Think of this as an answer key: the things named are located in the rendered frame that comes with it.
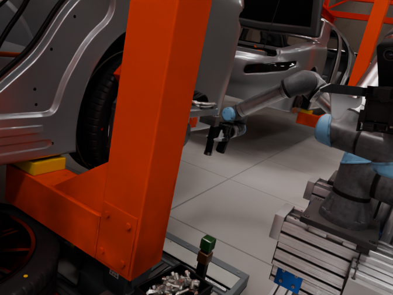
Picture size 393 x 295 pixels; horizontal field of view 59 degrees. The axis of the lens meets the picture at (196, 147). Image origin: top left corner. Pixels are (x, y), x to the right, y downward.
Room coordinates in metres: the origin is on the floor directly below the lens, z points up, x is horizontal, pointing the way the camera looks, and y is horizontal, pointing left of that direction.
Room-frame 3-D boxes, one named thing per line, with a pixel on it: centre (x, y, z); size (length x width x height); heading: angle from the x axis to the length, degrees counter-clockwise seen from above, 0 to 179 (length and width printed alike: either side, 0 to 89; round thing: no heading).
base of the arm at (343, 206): (1.04, -0.51, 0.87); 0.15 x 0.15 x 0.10
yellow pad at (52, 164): (1.26, 0.59, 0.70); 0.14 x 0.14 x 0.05; 61
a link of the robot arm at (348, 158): (1.03, -0.51, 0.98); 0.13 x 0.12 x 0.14; 48
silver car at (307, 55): (6.30, -1.20, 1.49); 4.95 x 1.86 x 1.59; 151
